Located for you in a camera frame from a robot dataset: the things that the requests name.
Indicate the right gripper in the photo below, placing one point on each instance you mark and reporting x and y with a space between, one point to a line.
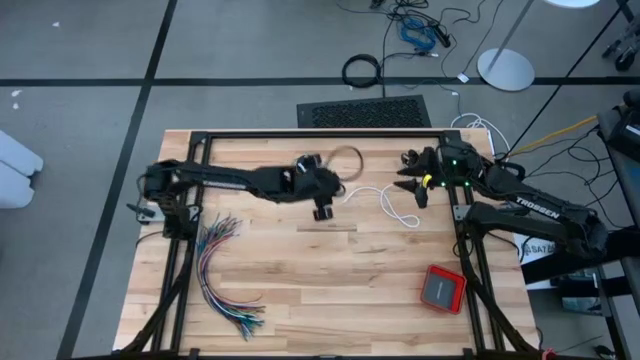
423 201

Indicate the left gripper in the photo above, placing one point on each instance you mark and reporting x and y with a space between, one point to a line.
322 211

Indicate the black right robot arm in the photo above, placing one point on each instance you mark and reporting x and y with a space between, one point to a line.
537 207

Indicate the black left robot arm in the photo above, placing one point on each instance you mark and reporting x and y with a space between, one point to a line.
220 175

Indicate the red tray with grey insert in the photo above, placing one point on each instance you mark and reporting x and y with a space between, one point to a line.
442 290

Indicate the grey round stand base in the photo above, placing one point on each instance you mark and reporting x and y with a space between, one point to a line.
505 72

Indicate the white printed paper sign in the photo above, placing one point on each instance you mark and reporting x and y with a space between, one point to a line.
535 252

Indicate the black power adapter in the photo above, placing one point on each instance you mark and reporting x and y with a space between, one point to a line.
442 36

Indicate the dark metal table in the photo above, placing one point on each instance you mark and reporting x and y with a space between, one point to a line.
565 274

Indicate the grey stand pole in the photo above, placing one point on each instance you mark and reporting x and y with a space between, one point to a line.
517 30

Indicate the thin black pole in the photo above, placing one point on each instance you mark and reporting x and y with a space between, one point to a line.
565 76

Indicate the black electronic device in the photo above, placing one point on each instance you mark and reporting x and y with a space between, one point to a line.
625 135

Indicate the white round lamp head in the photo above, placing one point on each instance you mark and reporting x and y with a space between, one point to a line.
572 3

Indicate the black wheeled chair base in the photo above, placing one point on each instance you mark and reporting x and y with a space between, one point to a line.
625 60

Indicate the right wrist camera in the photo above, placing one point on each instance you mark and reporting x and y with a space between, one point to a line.
434 162

